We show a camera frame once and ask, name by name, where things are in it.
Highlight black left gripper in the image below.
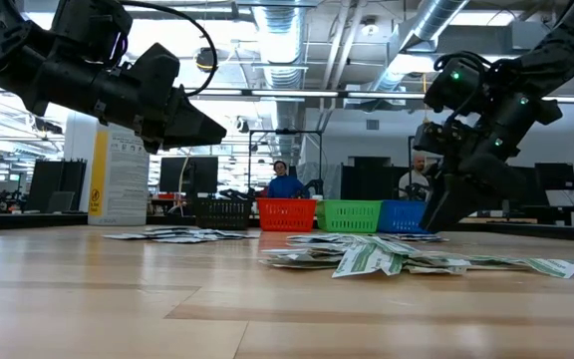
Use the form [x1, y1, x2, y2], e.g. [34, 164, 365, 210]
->
[90, 64, 227, 154]

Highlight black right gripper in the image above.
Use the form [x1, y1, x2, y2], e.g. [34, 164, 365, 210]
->
[419, 154, 532, 234]

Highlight person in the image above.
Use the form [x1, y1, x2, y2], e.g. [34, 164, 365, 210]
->
[266, 160, 307, 199]
[399, 154, 432, 201]

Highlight black monitor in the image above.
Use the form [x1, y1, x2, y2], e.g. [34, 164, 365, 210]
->
[159, 156, 219, 196]
[515, 167, 550, 213]
[534, 162, 574, 192]

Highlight blue plastic basket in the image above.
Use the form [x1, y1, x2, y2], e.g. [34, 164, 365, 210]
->
[376, 199, 437, 234]

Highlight black ceiling spotlight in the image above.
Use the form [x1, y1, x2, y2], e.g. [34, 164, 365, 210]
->
[194, 47, 221, 75]

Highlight black plastic basket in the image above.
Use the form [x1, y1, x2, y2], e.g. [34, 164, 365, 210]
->
[194, 197, 252, 231]

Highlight white wipes canister yellow stripe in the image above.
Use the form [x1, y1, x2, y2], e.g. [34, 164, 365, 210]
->
[87, 124, 151, 226]

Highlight green plastic basket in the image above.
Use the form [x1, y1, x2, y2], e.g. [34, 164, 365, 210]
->
[315, 199, 384, 234]

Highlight red plastic basket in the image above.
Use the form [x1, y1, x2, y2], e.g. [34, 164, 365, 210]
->
[255, 197, 318, 233]

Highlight black partition panels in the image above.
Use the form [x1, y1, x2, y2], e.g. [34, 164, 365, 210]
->
[26, 158, 88, 213]

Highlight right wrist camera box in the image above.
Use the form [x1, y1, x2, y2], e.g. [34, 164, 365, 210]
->
[413, 121, 470, 157]

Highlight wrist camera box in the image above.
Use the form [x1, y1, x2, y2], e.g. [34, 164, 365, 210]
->
[127, 42, 182, 96]
[413, 121, 470, 157]

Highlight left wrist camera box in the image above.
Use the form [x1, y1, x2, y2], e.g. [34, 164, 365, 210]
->
[127, 42, 182, 96]

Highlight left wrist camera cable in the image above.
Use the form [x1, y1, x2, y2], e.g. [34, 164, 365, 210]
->
[117, 0, 218, 97]

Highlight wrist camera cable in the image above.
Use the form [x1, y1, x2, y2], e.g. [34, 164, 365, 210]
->
[117, 0, 218, 97]
[433, 49, 492, 131]

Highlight black metal frame rig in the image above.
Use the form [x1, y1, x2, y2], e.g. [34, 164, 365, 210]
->
[247, 128, 324, 196]

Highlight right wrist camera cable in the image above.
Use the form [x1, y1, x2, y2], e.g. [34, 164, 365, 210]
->
[433, 49, 492, 131]

